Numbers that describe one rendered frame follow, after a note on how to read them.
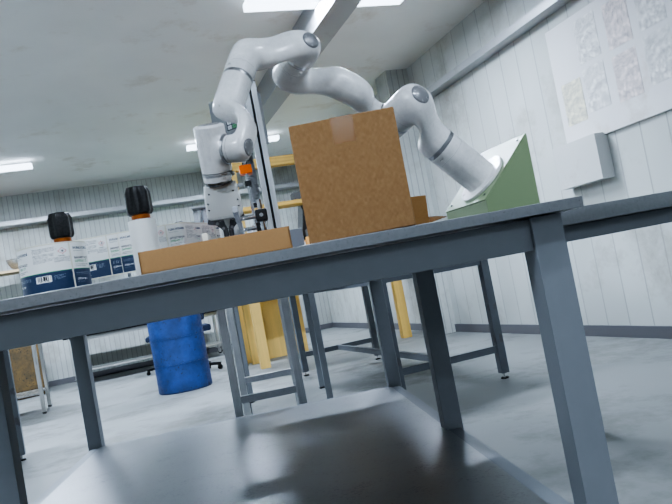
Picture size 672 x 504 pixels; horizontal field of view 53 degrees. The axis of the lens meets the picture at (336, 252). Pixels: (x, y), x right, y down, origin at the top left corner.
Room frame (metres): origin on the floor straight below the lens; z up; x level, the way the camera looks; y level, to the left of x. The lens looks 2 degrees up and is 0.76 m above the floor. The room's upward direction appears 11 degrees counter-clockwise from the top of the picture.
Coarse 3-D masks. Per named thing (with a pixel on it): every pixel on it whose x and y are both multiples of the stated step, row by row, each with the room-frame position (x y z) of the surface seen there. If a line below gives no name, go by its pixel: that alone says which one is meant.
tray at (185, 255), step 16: (208, 240) 1.15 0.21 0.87; (224, 240) 1.16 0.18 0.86; (240, 240) 1.16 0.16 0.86; (256, 240) 1.16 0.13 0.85; (272, 240) 1.17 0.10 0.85; (288, 240) 1.17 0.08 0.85; (144, 256) 1.14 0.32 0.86; (160, 256) 1.15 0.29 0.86; (176, 256) 1.15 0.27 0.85; (192, 256) 1.15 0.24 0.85; (208, 256) 1.15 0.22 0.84; (224, 256) 1.16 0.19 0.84; (240, 256) 1.16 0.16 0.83; (144, 272) 1.14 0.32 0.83
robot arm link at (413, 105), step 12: (408, 84) 2.14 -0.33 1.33; (396, 96) 2.14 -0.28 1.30; (408, 96) 2.11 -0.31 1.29; (420, 96) 2.11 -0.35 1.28; (396, 108) 2.14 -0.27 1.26; (408, 108) 2.12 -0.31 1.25; (420, 108) 2.11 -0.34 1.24; (432, 108) 2.16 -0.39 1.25; (396, 120) 2.17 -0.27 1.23; (408, 120) 2.15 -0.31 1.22; (420, 120) 2.13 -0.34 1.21; (432, 120) 2.17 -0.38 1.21; (420, 132) 2.17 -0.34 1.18; (432, 132) 2.18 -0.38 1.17; (444, 132) 2.20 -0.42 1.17; (420, 144) 2.22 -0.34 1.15; (432, 144) 2.20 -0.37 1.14; (444, 144) 2.20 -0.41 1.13; (432, 156) 2.23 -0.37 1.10
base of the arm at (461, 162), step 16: (448, 144) 2.20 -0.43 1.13; (464, 144) 2.23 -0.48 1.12; (432, 160) 2.25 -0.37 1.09; (448, 160) 2.22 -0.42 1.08; (464, 160) 2.22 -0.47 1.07; (480, 160) 2.24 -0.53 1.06; (496, 160) 2.27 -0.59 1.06; (464, 176) 2.24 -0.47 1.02; (480, 176) 2.24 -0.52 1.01; (464, 192) 2.35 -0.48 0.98; (480, 192) 2.23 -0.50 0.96
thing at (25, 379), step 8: (16, 352) 8.49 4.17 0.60; (24, 352) 8.53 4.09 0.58; (16, 360) 8.48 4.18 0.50; (24, 360) 8.53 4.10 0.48; (32, 360) 8.57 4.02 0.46; (16, 368) 8.48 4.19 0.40; (24, 368) 8.52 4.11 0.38; (32, 368) 8.56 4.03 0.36; (40, 368) 8.61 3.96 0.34; (16, 376) 8.47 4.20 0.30; (24, 376) 8.51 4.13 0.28; (32, 376) 8.56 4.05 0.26; (16, 384) 8.46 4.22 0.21; (24, 384) 8.51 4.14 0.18; (32, 384) 8.55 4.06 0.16; (16, 392) 8.46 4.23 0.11
